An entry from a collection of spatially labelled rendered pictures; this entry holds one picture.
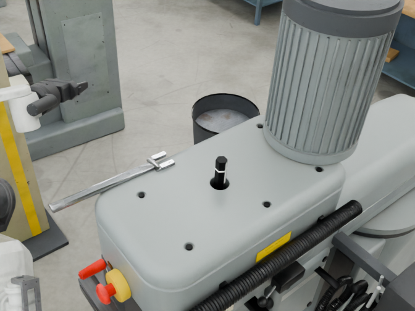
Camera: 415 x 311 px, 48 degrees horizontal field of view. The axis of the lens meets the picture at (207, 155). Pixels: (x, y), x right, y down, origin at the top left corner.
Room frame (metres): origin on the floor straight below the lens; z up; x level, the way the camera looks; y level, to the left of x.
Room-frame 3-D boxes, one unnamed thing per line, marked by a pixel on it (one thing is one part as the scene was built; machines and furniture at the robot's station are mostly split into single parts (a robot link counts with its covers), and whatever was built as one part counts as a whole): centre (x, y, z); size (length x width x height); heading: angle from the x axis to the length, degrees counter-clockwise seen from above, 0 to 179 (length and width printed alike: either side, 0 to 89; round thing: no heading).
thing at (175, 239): (0.64, -0.04, 1.81); 0.47 x 0.26 x 0.16; 131
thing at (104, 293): (0.46, 0.17, 1.76); 0.04 x 0.03 x 0.04; 41
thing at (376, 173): (0.95, -0.41, 1.66); 0.80 x 0.23 x 0.20; 131
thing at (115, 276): (0.48, 0.15, 1.76); 0.06 x 0.02 x 0.06; 41
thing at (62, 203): (0.61, 0.17, 1.89); 0.24 x 0.04 x 0.01; 129
